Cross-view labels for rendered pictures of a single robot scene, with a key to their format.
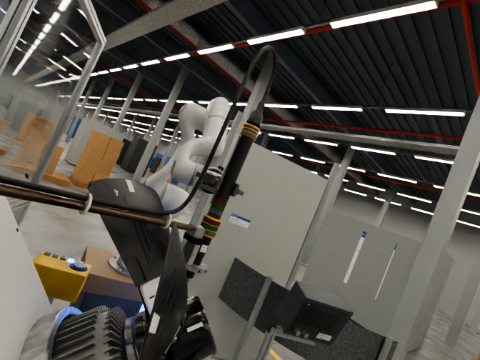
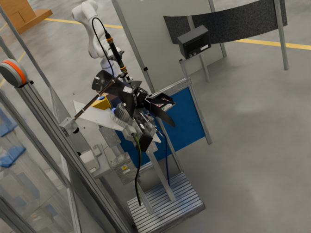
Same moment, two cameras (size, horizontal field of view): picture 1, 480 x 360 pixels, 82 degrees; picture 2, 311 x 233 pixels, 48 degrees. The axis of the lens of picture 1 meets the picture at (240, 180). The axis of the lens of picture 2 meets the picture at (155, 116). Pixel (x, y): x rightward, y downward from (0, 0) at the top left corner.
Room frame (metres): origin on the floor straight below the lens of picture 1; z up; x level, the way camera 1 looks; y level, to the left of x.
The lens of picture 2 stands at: (-1.62, -0.55, 2.54)
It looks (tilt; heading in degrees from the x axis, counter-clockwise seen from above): 35 degrees down; 12
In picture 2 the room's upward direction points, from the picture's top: 24 degrees counter-clockwise
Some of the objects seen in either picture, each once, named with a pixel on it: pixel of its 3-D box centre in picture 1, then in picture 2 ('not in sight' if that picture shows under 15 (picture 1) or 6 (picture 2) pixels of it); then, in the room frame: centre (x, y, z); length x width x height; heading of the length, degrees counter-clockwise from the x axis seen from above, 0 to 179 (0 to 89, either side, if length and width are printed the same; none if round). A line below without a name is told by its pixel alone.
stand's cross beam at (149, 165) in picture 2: not in sight; (142, 168); (0.48, 0.19, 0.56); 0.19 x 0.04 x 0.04; 108
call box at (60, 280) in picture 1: (57, 278); (100, 105); (0.92, 0.42, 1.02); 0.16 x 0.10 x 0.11; 108
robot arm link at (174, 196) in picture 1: (165, 209); (106, 52); (1.31, 0.27, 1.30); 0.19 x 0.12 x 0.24; 115
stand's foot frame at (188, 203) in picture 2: not in sight; (164, 205); (0.48, 0.17, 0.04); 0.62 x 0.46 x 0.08; 108
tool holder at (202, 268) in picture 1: (197, 247); (125, 76); (0.66, 0.03, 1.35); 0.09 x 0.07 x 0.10; 143
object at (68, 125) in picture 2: not in sight; (67, 126); (0.17, 0.40, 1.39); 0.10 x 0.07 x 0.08; 143
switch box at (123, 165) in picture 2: not in sight; (125, 168); (0.35, 0.27, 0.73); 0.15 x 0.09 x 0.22; 108
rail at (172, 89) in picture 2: not in sight; (147, 102); (1.05, 0.04, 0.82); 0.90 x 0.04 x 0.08; 108
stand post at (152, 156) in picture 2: not in sight; (158, 170); (0.51, 0.08, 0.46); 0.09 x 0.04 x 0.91; 18
